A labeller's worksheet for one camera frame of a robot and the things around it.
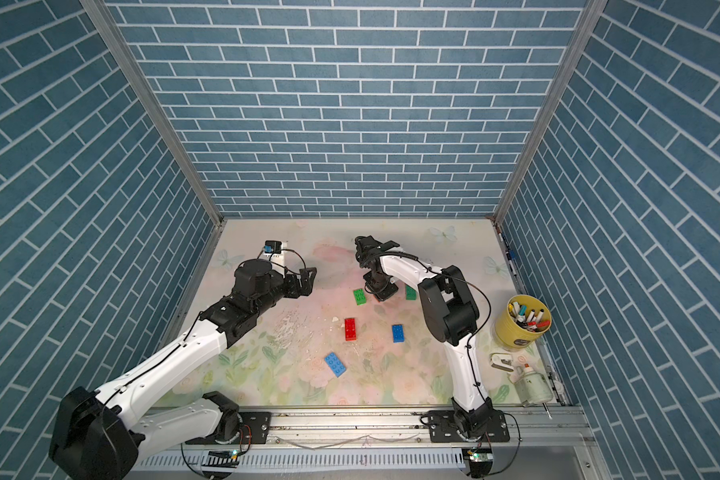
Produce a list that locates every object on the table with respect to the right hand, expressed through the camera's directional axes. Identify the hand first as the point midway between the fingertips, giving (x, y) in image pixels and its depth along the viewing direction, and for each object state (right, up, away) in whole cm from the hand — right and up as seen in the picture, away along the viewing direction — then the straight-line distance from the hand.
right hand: (373, 292), depth 98 cm
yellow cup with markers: (+42, -5, -15) cm, 45 cm away
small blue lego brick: (+8, -11, -9) cm, 16 cm away
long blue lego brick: (-11, -18, -15) cm, 26 cm away
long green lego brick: (+12, 0, -2) cm, 13 cm away
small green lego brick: (-4, -1, -1) cm, 5 cm away
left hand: (-17, +9, -18) cm, 26 cm away
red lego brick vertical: (-7, -10, -8) cm, 14 cm away
